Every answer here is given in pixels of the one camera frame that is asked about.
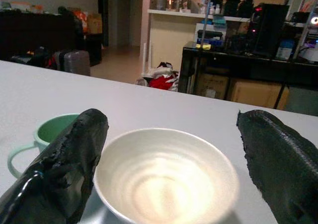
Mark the blue and white canister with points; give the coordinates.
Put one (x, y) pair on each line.
(285, 49)

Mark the black backpack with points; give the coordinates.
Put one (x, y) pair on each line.
(39, 57)

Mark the dark sofa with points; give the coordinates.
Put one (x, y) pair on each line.
(37, 32)

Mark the brown cardboard box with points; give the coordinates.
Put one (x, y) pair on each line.
(258, 92)
(213, 85)

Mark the black tool case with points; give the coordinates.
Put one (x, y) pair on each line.
(210, 36)

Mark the shiny silver gift box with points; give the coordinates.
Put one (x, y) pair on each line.
(177, 2)

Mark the white wall shelf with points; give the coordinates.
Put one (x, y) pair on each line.
(196, 15)

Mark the brown paper bag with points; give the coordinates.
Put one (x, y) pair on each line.
(94, 22)

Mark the mint green mug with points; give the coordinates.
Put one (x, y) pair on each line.
(47, 134)

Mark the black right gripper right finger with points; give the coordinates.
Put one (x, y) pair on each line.
(280, 159)

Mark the black computer tower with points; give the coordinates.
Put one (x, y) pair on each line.
(269, 30)

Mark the grey hard-shell suitcase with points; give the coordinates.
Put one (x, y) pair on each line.
(74, 61)

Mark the red and white clothes pile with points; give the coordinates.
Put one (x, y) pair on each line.
(164, 78)

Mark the white ceramic bowl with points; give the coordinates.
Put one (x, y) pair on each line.
(164, 176)

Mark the white wifi router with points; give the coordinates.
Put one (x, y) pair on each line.
(147, 60)

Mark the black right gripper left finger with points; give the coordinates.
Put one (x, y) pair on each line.
(62, 164)

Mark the black desk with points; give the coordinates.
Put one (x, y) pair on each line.
(248, 65)

